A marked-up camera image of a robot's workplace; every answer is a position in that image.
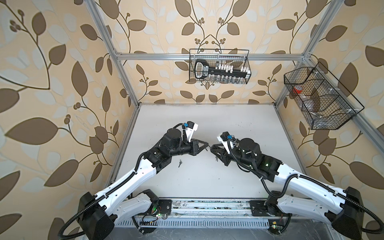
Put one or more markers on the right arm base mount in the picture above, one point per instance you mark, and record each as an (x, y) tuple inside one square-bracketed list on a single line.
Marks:
[(269, 208)]

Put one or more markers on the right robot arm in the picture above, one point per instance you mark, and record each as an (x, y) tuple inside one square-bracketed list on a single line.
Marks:
[(298, 194)]

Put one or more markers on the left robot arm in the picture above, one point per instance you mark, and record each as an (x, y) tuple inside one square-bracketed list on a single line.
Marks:
[(98, 214)]

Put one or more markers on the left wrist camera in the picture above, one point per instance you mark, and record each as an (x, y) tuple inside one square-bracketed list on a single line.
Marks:
[(189, 128)]

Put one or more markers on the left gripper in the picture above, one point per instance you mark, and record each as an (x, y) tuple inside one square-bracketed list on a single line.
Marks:
[(194, 148)]

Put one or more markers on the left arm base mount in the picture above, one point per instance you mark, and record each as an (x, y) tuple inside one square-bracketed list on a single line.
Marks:
[(148, 221)]

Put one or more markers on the side wire basket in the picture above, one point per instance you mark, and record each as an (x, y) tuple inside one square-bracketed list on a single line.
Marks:
[(327, 102)]

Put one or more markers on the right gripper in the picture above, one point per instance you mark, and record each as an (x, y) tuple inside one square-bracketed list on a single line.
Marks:
[(223, 156)]

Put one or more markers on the black tool set in basket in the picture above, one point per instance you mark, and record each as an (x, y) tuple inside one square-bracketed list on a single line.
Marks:
[(220, 72)]

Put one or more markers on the red object in basket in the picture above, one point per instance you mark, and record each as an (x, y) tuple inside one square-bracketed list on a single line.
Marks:
[(297, 90)]

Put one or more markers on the back wire basket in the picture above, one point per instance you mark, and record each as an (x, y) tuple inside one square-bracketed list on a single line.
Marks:
[(235, 57)]

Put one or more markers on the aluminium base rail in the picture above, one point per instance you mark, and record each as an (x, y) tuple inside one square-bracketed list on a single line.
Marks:
[(232, 213)]

